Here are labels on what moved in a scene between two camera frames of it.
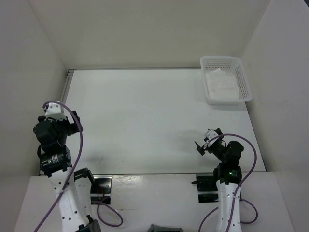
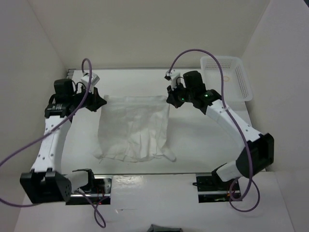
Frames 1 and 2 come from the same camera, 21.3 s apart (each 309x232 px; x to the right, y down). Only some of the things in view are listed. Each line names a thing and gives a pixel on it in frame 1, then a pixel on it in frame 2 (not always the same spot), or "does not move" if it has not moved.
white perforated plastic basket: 232,65 does not move
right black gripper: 200,149 to 172,98
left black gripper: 73,127 to 96,101
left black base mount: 100,189 does not move
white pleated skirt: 221,85 to 133,128
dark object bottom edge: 153,228 does not move
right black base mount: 207,188 does not move
